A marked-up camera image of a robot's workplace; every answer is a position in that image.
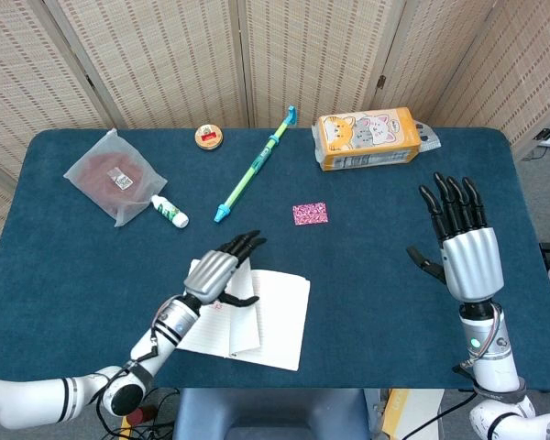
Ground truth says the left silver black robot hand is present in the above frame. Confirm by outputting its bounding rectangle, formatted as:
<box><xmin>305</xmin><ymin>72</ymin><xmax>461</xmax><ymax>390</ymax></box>
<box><xmin>182</xmin><ymin>229</ymin><xmax>268</xmax><ymax>309</ymax></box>

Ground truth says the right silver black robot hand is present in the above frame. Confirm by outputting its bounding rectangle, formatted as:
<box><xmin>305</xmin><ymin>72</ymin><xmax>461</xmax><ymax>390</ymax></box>
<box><xmin>405</xmin><ymin>171</ymin><xmax>506</xmax><ymax>303</ymax></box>

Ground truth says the brown cover spiral notebook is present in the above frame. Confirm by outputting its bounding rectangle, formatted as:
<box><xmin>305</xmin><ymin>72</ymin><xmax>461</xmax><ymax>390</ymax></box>
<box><xmin>176</xmin><ymin>258</ymin><xmax>312</xmax><ymax>372</ymax></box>

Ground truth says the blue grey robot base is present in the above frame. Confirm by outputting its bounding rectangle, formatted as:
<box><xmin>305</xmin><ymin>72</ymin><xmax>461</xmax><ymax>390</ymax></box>
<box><xmin>171</xmin><ymin>388</ymin><xmax>372</xmax><ymax>440</ymax></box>

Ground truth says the small white green-label bottle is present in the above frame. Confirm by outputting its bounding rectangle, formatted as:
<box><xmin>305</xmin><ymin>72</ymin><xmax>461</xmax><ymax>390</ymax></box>
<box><xmin>149</xmin><ymin>194</ymin><xmax>191</xmax><ymax>229</ymax></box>

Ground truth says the green blue toy water pump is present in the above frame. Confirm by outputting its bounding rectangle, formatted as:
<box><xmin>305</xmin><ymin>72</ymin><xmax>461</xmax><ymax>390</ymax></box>
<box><xmin>213</xmin><ymin>104</ymin><xmax>300</xmax><ymax>225</ymax></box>

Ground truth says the pink patterned card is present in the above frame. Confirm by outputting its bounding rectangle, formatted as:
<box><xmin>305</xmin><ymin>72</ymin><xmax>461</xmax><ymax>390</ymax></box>
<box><xmin>291</xmin><ymin>201</ymin><xmax>330</xmax><ymax>227</ymax></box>

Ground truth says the grey cat print packet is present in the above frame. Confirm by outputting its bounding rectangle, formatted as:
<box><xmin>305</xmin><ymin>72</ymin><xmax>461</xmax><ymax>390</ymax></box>
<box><xmin>414</xmin><ymin>121</ymin><xmax>443</xmax><ymax>152</ymax></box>

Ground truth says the round gold tin red label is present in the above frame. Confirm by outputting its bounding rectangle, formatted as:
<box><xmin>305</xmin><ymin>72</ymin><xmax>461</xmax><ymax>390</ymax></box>
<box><xmin>193</xmin><ymin>123</ymin><xmax>225</xmax><ymax>151</ymax></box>

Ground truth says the translucent bag with brown pad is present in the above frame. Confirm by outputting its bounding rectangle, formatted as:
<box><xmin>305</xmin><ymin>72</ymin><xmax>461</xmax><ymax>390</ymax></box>
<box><xmin>62</xmin><ymin>127</ymin><xmax>169</xmax><ymax>228</ymax></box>

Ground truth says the orange cat tissue pack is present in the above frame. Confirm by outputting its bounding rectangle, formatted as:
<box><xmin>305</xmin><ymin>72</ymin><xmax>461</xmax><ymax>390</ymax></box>
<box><xmin>311</xmin><ymin>106</ymin><xmax>424</xmax><ymax>173</ymax></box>

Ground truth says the woven folding screen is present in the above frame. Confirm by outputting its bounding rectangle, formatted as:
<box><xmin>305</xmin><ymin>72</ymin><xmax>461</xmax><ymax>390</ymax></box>
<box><xmin>0</xmin><ymin>0</ymin><xmax>550</xmax><ymax>285</ymax></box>

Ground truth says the black floor cable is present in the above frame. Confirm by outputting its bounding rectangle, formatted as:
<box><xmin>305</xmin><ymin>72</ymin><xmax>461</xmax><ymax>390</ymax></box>
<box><xmin>95</xmin><ymin>388</ymin><xmax>180</xmax><ymax>440</ymax></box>

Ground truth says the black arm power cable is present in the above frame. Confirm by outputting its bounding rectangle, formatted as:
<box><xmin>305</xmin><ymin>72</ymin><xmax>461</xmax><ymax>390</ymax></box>
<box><xmin>401</xmin><ymin>391</ymin><xmax>474</xmax><ymax>440</ymax></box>

